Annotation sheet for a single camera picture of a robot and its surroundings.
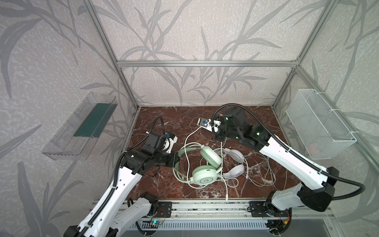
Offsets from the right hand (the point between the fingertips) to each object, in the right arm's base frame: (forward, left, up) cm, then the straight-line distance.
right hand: (208, 118), depth 69 cm
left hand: (-13, +13, -11) cm, 22 cm away
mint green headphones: (-25, +3, -3) cm, 26 cm away
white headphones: (-16, -15, -26) cm, 34 cm away
